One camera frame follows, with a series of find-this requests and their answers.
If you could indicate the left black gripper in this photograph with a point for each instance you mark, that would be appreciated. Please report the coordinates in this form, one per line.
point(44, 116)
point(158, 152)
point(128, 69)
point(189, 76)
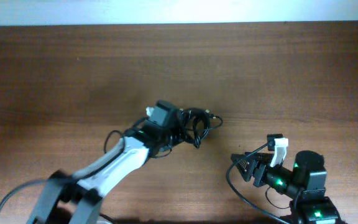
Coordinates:
point(179, 129)

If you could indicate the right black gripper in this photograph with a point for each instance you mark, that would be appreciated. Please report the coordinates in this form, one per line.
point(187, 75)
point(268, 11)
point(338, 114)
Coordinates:
point(261, 166)

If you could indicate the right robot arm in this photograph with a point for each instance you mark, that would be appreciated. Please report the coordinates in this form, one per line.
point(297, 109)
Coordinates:
point(305, 184)

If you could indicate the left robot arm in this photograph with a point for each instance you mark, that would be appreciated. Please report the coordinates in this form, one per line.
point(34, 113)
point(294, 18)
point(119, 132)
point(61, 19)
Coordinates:
point(88, 187)

